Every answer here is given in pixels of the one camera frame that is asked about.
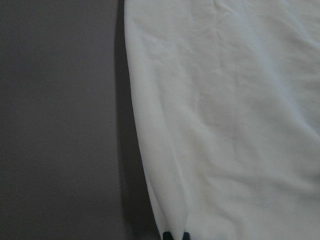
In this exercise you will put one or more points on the beige long sleeve shirt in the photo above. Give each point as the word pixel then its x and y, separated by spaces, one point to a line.
pixel 226 103

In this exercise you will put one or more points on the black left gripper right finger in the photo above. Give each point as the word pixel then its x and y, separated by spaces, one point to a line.
pixel 186 236

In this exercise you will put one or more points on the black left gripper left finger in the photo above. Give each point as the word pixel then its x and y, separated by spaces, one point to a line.
pixel 167 235

